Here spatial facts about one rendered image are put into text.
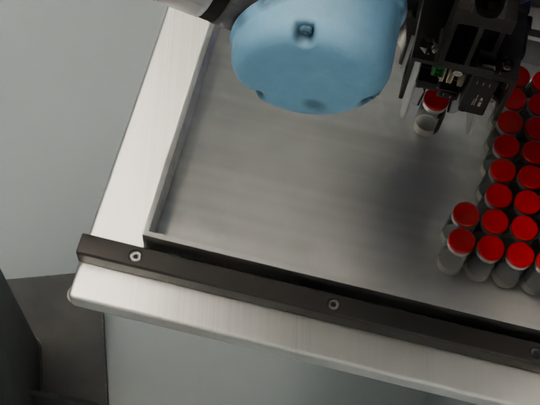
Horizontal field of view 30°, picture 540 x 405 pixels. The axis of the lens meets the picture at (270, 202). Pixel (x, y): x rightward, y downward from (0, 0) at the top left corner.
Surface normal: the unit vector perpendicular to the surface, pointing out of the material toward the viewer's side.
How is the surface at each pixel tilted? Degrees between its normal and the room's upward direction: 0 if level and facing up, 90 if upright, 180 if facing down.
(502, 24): 90
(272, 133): 0
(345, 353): 0
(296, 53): 90
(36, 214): 0
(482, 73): 90
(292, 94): 90
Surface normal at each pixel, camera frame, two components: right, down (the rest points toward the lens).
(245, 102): 0.06, -0.43
